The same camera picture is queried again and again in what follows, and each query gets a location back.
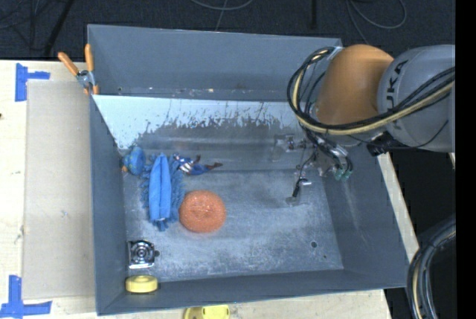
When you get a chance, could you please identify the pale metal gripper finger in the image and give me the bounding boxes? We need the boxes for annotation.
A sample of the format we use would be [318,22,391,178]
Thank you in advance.
[284,176,313,207]
[270,132,310,163]

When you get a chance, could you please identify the grey metal bin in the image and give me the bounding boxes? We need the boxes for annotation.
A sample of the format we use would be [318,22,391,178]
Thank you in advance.
[86,23,411,317]

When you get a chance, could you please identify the blue and red toy figure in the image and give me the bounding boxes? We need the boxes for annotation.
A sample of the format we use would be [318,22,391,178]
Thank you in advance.
[172,153,225,178]

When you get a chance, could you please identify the orange round scouring pad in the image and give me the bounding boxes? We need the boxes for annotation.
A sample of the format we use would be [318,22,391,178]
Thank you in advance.
[178,189,228,235]

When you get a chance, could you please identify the blue microfibre duster mitt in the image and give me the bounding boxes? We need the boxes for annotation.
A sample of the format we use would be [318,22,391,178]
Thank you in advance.
[138,152,187,233]

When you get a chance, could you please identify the blue toy animal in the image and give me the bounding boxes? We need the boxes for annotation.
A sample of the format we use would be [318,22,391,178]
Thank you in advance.
[120,145,148,177]

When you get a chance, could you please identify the silver square metal part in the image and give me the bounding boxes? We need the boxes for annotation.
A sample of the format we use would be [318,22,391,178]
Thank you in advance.
[126,239,161,271]

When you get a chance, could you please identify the pale flat board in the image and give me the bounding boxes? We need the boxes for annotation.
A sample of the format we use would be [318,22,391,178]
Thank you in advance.
[21,79,97,301]

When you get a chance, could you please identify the black cylinder on white bracket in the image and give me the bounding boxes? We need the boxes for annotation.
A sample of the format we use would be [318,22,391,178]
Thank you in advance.
[365,134,396,158]

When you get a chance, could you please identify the yellow plastic ring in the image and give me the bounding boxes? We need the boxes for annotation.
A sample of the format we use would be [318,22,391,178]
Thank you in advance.
[124,274,159,294]

